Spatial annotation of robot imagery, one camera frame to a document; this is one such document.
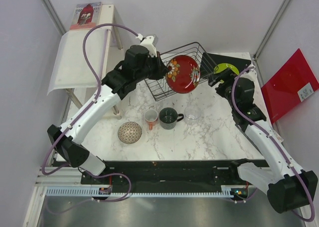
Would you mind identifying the red cover book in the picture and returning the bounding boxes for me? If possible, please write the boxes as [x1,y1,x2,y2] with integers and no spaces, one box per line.
[69,2,102,30]

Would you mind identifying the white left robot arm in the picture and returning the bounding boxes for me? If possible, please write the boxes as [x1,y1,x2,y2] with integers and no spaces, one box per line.
[47,45,168,184]

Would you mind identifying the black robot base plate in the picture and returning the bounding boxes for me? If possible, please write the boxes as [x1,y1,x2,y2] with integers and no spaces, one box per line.
[81,160,247,191]

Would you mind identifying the white translucent mat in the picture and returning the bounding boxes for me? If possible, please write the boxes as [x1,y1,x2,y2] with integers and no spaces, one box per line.
[47,28,111,93]

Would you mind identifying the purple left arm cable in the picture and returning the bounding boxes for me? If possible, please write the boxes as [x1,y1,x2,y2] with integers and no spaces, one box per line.
[41,23,140,214]

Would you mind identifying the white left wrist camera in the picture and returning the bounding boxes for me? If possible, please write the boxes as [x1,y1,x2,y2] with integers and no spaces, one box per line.
[136,33,158,57]

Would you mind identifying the dark red patterned bowl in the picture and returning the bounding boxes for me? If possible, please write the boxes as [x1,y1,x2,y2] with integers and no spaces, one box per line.
[165,55,200,94]

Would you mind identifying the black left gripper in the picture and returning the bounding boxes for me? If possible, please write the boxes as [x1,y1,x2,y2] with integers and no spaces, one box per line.
[135,51,169,83]

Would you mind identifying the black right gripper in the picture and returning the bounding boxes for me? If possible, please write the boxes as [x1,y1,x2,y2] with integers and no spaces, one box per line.
[207,67,238,110]

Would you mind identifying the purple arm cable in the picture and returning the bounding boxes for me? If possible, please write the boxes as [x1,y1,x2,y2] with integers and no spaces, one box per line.
[41,23,140,214]
[230,67,315,222]

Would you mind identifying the white slotted cable duct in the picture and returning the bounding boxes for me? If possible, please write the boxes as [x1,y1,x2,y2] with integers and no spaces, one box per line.
[46,186,247,198]

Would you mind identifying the orange pink mug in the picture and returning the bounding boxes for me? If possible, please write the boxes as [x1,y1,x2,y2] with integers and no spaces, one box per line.
[144,110,159,130]

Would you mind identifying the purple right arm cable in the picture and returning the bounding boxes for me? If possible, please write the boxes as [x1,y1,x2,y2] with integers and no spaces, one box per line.
[230,67,315,222]

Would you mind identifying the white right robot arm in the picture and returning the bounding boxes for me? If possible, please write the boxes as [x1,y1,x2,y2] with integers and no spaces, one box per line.
[208,68,318,222]

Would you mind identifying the red patterned white bowl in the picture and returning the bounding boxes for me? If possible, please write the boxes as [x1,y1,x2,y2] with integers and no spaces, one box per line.
[118,121,142,144]

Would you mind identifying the clear octagonal glass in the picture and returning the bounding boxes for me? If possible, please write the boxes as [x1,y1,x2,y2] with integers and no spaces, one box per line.
[184,105,201,125]

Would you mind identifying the white side shelf table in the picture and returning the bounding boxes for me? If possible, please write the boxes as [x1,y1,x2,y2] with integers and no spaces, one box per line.
[63,4,124,120]

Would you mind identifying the red plastic folder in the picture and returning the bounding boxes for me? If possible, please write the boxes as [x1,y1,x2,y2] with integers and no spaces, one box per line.
[261,49,319,123]

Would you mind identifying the black clipboard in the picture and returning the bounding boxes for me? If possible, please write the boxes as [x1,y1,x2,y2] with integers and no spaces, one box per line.
[200,52,251,79]

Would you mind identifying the black wire dish rack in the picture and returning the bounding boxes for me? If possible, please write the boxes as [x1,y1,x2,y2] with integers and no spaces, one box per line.
[146,42,217,101]

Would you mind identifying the lime green plate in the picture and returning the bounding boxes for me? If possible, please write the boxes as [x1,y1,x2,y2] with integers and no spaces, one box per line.
[214,63,240,75]

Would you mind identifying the Little Women book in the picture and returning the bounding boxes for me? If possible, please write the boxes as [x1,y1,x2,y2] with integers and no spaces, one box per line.
[271,129,284,143]

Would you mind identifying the grey mug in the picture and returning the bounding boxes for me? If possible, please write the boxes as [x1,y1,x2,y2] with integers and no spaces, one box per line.
[159,108,184,130]

